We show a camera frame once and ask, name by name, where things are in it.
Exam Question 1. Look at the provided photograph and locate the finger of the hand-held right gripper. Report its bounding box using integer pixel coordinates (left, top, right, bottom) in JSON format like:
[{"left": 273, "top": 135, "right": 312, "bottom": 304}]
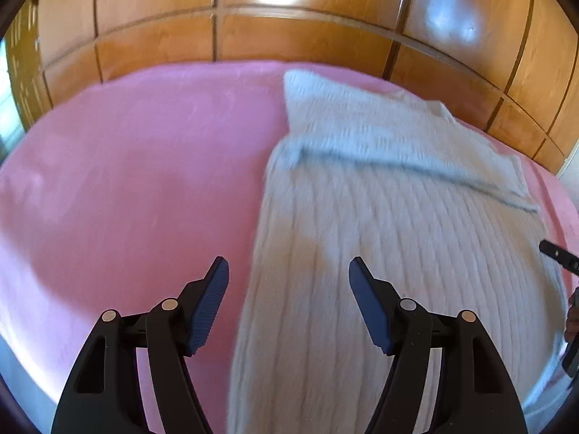
[{"left": 538, "top": 240, "right": 579, "bottom": 276}]

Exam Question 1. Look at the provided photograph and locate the light grey knit sweater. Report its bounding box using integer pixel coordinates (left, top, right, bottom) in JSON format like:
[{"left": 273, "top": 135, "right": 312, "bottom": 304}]
[{"left": 227, "top": 69, "right": 569, "bottom": 434}]

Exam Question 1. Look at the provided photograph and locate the pink blanket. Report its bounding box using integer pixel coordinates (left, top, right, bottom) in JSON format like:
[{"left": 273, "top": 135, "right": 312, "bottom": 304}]
[{"left": 0, "top": 61, "right": 579, "bottom": 421}]

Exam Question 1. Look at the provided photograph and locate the white bed sheet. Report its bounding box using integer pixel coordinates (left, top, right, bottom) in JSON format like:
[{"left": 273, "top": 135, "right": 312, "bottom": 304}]
[{"left": 0, "top": 337, "right": 62, "bottom": 434}]

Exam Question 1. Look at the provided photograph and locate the glossy wooden wardrobe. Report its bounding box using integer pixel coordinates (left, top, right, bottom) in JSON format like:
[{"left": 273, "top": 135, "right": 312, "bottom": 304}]
[{"left": 0, "top": 0, "right": 579, "bottom": 177}]

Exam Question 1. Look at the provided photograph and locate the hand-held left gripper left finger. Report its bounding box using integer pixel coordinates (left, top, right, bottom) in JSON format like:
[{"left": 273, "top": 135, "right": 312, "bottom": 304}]
[{"left": 51, "top": 256, "right": 230, "bottom": 434}]

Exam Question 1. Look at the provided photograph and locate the person's right hand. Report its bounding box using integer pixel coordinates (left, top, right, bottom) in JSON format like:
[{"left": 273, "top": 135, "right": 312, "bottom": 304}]
[{"left": 565, "top": 286, "right": 579, "bottom": 344}]

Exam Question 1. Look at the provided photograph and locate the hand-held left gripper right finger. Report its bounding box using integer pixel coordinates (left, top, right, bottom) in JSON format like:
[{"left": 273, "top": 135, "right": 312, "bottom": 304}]
[{"left": 348, "top": 256, "right": 529, "bottom": 434}]

